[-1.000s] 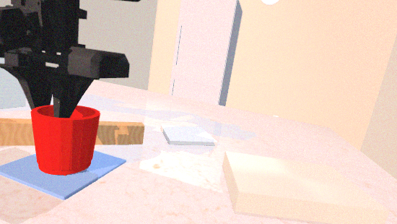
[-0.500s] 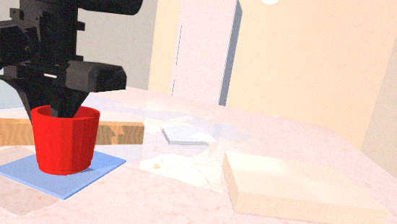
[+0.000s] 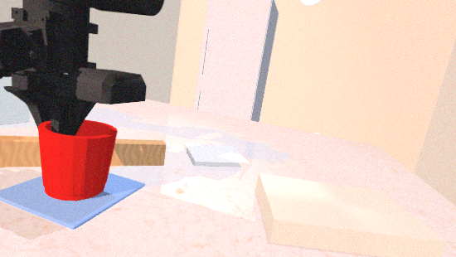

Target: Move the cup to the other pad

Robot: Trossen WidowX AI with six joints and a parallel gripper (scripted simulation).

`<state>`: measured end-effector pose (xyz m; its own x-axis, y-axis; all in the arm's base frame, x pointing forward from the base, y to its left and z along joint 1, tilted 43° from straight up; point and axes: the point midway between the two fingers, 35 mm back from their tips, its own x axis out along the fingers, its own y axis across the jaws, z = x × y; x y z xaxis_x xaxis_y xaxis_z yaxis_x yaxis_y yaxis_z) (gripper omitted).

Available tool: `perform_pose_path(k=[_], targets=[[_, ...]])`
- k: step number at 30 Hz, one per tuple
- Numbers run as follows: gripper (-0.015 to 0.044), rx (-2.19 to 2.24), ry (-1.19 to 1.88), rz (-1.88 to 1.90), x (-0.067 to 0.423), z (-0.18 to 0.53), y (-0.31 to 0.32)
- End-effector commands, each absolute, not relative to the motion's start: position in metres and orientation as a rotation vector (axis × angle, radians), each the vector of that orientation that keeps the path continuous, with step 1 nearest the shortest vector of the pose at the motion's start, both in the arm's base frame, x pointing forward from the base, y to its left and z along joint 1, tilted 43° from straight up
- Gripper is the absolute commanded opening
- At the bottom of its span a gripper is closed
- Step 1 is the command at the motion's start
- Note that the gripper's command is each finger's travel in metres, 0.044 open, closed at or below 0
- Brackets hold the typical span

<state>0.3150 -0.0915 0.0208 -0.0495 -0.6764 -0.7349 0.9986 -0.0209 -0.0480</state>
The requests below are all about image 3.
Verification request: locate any orange wooden bar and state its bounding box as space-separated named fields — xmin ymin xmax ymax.
xmin=0 ymin=135 xmax=166 ymax=167

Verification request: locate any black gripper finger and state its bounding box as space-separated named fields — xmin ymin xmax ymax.
xmin=3 ymin=86 xmax=55 ymax=128
xmin=37 ymin=93 xmax=96 ymax=136

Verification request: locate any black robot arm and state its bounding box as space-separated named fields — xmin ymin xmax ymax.
xmin=0 ymin=0 xmax=165 ymax=79

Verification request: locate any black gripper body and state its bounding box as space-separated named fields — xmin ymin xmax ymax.
xmin=3 ymin=0 xmax=146 ymax=104

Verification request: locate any red cup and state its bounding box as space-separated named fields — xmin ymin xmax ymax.
xmin=38 ymin=120 xmax=118 ymax=201

